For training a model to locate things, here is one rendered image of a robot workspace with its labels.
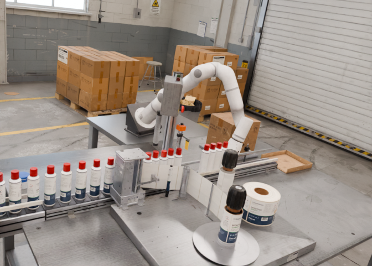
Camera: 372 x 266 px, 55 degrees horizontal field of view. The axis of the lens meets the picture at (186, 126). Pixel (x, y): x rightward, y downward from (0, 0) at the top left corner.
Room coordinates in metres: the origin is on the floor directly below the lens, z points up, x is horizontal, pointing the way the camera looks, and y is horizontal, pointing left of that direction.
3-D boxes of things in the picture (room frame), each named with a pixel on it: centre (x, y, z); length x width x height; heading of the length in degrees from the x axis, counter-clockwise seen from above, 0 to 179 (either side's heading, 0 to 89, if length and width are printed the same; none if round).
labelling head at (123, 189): (1.64, 0.24, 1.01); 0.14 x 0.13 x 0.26; 128
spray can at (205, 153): (2.07, -0.15, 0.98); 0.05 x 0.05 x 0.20
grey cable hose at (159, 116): (1.95, 0.16, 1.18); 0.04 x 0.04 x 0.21
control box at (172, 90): (1.97, 0.11, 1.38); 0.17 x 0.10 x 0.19; 3
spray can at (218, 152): (2.13, -0.23, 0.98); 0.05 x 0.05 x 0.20
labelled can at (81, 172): (1.58, 0.47, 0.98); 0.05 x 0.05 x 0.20
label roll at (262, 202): (1.69, -0.44, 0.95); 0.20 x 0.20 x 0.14
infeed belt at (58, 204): (1.97, -0.03, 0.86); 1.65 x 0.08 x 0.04; 128
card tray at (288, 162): (2.59, -0.81, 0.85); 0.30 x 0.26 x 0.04; 128
